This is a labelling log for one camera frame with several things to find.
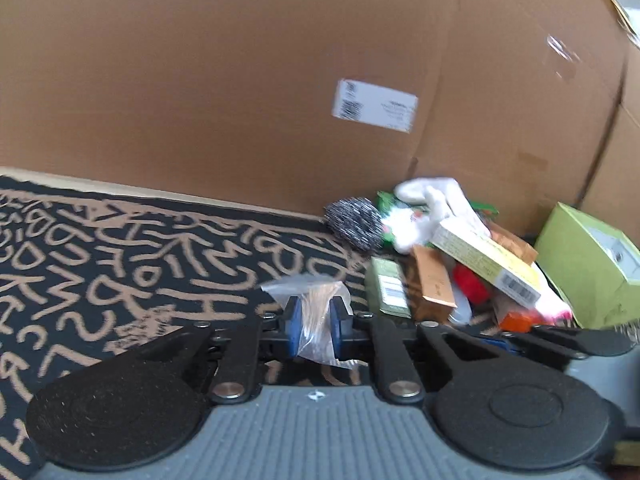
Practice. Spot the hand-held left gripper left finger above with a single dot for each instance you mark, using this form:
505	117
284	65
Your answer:
294	327

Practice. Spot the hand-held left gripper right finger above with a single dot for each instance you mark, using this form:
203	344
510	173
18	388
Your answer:
340	327

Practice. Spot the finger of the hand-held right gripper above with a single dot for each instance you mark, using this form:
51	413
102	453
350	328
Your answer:
520	346
600	346

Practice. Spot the clear plastic bag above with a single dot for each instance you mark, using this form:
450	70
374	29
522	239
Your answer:
315	310

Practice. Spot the green shoe box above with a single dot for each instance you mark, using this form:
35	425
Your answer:
575	265

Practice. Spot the copper coloured box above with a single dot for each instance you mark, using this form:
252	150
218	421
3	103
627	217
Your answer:
435	285

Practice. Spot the steel wool scrubber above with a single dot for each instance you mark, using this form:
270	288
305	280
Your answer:
352	222

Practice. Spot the orange and white box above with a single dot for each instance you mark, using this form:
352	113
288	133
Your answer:
517	320

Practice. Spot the olive green box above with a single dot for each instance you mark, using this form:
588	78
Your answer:
385	285

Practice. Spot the red item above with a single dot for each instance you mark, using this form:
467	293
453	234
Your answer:
472	285

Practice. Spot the pale yellow carton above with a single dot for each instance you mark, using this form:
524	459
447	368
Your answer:
480	257

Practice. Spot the brown patterned box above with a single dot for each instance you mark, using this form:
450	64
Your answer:
512	245

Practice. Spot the black mat with tan letters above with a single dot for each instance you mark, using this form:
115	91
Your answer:
100	260

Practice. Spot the white shipping label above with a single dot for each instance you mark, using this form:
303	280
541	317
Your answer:
375	106

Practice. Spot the large cardboard box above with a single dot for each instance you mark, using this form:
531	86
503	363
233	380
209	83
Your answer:
200	85

